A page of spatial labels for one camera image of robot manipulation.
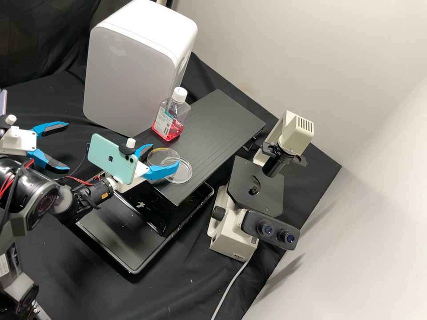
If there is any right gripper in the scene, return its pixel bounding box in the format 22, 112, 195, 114
112, 144, 181, 194

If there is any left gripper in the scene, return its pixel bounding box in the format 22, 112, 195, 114
0, 122, 70, 172

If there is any petri dish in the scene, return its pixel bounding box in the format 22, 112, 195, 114
146, 147, 181, 168

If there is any petri dish lid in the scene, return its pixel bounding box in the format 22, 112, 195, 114
162, 156, 194, 185

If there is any red liquid bottle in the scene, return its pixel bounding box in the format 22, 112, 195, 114
152, 87, 192, 143

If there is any black platform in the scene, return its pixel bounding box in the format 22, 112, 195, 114
128, 88, 267, 207

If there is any black tray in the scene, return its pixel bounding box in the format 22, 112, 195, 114
74, 181, 215, 275

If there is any white box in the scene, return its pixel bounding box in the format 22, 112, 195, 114
82, 0, 198, 138

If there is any cream microscope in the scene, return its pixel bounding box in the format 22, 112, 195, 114
206, 110, 316, 264

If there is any black cable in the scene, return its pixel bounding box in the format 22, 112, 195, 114
79, 142, 91, 182

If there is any right wrist camera phone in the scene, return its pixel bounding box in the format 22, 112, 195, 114
87, 133, 145, 186

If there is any wrist camera phone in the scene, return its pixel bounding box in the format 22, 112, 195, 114
0, 88, 18, 131
87, 133, 145, 186

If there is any left wrist camera phone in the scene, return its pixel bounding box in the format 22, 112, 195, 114
0, 88, 18, 131

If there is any grey cable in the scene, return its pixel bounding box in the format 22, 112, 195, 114
213, 257, 251, 320

